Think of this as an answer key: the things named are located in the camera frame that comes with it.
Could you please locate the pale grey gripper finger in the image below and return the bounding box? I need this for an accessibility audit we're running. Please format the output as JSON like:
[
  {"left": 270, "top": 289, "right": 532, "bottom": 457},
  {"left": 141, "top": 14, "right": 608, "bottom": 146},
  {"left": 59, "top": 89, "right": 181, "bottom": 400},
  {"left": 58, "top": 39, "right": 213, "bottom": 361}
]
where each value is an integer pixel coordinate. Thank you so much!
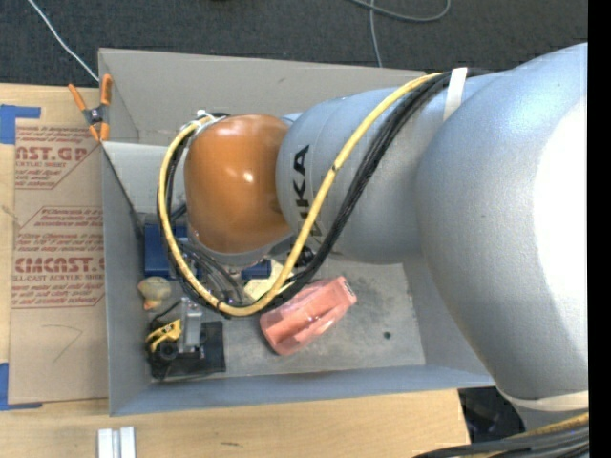
[{"left": 179, "top": 297, "right": 207, "bottom": 353}]

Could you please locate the yellow and black tool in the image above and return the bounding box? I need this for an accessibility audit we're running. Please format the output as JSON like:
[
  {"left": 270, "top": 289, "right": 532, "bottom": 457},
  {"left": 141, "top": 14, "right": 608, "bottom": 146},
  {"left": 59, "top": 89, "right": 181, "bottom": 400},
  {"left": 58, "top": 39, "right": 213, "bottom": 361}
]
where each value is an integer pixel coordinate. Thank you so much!
[{"left": 144, "top": 318, "right": 183, "bottom": 353}]

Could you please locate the black flat pad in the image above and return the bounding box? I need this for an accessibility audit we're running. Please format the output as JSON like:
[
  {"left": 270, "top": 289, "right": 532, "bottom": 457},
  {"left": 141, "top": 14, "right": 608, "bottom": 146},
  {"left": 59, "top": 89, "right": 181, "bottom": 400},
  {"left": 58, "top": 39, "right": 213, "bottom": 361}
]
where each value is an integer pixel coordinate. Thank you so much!
[{"left": 149, "top": 320, "right": 227, "bottom": 382}]

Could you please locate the beige toy duck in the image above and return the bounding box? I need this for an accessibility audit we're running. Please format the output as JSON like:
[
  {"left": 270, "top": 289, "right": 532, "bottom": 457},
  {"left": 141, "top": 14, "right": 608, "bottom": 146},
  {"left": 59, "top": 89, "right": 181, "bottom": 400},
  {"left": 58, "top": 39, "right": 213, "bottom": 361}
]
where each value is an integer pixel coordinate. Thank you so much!
[{"left": 137, "top": 276, "right": 173, "bottom": 311}]

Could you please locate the pink clear plastic cup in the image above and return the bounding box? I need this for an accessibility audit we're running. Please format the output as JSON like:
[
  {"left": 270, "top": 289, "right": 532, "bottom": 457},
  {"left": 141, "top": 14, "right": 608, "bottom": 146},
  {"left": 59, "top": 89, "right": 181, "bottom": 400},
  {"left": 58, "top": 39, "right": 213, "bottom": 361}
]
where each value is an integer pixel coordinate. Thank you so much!
[{"left": 258, "top": 275, "right": 359, "bottom": 357}]

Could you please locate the blue flat box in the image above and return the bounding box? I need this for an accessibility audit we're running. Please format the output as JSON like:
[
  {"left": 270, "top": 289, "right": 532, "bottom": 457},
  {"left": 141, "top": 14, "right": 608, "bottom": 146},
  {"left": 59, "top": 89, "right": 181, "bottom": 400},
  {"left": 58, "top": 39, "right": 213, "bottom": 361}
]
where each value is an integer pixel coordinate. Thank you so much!
[{"left": 142, "top": 222, "right": 273, "bottom": 281}]

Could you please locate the grey metal bin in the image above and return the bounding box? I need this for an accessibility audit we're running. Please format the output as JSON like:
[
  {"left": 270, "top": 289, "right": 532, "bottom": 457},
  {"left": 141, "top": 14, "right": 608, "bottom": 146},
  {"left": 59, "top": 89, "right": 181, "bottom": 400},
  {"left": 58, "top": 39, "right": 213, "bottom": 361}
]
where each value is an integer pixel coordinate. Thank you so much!
[{"left": 97, "top": 48, "right": 495, "bottom": 418}]

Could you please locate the brown cardboard board, red print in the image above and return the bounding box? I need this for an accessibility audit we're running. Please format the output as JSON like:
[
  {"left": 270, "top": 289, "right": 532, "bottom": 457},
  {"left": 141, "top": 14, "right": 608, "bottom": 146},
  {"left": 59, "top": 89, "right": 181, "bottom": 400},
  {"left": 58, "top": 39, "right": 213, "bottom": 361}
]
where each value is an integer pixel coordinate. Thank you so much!
[{"left": 0, "top": 82, "right": 111, "bottom": 412}]

